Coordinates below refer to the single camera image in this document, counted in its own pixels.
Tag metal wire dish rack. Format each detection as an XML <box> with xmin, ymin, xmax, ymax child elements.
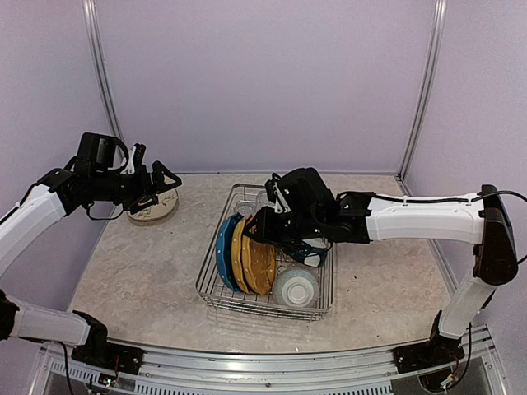
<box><xmin>195</xmin><ymin>184</ymin><xmax>337</xmax><ymax>321</ymax></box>

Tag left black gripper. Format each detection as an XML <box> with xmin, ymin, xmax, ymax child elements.
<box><xmin>91</xmin><ymin>160</ymin><xmax>181</xmax><ymax>214</ymax></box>

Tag bird pattern ceramic plate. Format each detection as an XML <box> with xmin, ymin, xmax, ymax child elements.
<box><xmin>127</xmin><ymin>188</ymin><xmax>179</xmax><ymax>223</ymax></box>

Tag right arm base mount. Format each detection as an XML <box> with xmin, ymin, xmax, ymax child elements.
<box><xmin>392</xmin><ymin>339</ymin><xmax>465</xmax><ymax>374</ymax></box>

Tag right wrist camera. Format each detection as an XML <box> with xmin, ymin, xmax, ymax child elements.
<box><xmin>264</xmin><ymin>167</ymin><xmax>335</xmax><ymax>215</ymax></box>

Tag right aluminium frame post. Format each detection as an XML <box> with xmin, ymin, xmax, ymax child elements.
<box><xmin>398</xmin><ymin>0</ymin><xmax>448</xmax><ymax>182</ymax></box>

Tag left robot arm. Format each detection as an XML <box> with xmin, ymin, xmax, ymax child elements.
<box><xmin>1</xmin><ymin>161</ymin><xmax>182</xmax><ymax>366</ymax></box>

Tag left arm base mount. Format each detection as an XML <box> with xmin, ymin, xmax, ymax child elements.
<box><xmin>72</xmin><ymin>342</ymin><xmax>145</xmax><ymax>375</ymax></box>

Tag teal and white bowl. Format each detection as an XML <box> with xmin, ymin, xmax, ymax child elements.
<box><xmin>284</xmin><ymin>244</ymin><xmax>330</xmax><ymax>268</ymax></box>

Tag left aluminium frame post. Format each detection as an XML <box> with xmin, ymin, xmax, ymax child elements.
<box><xmin>82</xmin><ymin>0</ymin><xmax>124</xmax><ymax>140</ymax></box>

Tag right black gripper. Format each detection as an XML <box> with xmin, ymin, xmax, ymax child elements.
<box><xmin>242</xmin><ymin>206</ymin><xmax>323</xmax><ymax>249</ymax></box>

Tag pale striped bowl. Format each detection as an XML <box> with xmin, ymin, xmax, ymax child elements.
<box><xmin>272</xmin><ymin>268</ymin><xmax>319</xmax><ymax>308</ymax></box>

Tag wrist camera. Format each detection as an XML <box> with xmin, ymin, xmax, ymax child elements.
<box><xmin>73</xmin><ymin>132</ymin><xmax>146</xmax><ymax>175</ymax></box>
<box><xmin>264</xmin><ymin>167</ymin><xmax>335</xmax><ymax>215</ymax></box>

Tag aluminium frame post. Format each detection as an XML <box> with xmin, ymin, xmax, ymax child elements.
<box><xmin>82</xmin><ymin>0</ymin><xmax>124</xmax><ymax>140</ymax></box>
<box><xmin>398</xmin><ymin>0</ymin><xmax>448</xmax><ymax>182</ymax></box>

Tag blue polka dot plate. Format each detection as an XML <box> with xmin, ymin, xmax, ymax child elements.
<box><xmin>215</xmin><ymin>212</ymin><xmax>243</xmax><ymax>292</ymax></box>

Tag aluminium front rail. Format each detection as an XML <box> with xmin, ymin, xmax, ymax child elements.
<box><xmin>27</xmin><ymin>327</ymin><xmax>510</xmax><ymax>394</ymax></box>

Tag yellow polka dot plate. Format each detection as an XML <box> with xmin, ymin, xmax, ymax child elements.
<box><xmin>231</xmin><ymin>217</ymin><xmax>252</xmax><ymax>294</ymax></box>
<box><xmin>241</xmin><ymin>235</ymin><xmax>276</xmax><ymax>295</ymax></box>

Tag clear glass tumbler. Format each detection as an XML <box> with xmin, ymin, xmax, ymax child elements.
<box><xmin>255</xmin><ymin>190</ymin><xmax>274</xmax><ymax>211</ymax></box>
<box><xmin>234</xmin><ymin>201</ymin><xmax>256</xmax><ymax>217</ymax></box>

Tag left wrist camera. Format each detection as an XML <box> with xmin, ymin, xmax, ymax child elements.
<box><xmin>73</xmin><ymin>132</ymin><xmax>146</xmax><ymax>175</ymax></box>

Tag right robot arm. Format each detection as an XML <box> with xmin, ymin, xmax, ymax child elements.
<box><xmin>244</xmin><ymin>185</ymin><xmax>522</xmax><ymax>365</ymax></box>

